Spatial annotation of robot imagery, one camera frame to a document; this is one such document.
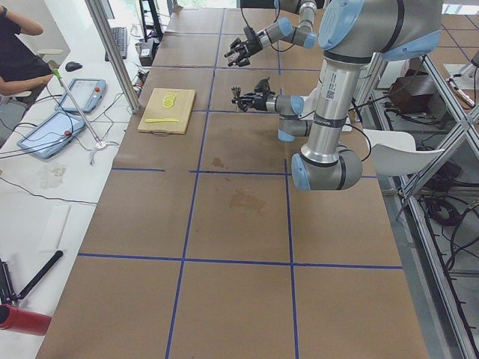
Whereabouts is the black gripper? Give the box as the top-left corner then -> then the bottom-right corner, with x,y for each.
224,29 -> 266,67
231,92 -> 277,112

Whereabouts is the steel measuring jigger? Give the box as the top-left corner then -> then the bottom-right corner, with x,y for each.
231,86 -> 241,104

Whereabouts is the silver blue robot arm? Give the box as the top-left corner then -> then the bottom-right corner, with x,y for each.
227,0 -> 442,191
225,0 -> 327,67

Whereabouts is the bamboo cutting board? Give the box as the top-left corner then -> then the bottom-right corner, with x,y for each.
138,88 -> 196,135

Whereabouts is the yellow plastic knife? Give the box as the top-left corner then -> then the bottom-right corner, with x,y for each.
144,117 -> 180,123

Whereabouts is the black keyboard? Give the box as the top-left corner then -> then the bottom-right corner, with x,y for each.
110,27 -> 128,59

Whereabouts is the far blue teach pendant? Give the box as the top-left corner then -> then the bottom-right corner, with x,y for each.
55,78 -> 107,114

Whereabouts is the blue teach pendant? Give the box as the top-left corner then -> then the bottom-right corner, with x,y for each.
55,78 -> 107,114
16,111 -> 85,159

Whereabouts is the black computer mouse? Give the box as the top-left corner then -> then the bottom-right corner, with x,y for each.
65,61 -> 83,72

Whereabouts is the near blue teach pendant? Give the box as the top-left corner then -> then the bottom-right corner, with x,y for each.
16,111 -> 85,159

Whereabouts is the white foam block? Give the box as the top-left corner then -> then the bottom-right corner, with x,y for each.
38,205 -> 70,253

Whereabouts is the seated person black shirt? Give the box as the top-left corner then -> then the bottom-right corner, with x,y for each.
1,4 -> 53,96

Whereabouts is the black rod tool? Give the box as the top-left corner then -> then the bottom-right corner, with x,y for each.
16,250 -> 64,300

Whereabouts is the black tripod device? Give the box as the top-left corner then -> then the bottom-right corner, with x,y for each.
0,260 -> 17,304

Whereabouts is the red cylinder bottle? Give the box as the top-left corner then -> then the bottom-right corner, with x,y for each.
1,304 -> 52,336

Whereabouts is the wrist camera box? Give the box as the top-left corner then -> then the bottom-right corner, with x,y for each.
254,77 -> 271,94

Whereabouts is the aluminium frame post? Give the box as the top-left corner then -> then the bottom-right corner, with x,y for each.
85,0 -> 140,114

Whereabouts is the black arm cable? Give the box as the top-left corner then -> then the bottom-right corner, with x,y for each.
346,95 -> 390,162

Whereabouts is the green handled reacher stick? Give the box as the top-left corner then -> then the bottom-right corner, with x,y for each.
53,70 -> 106,150

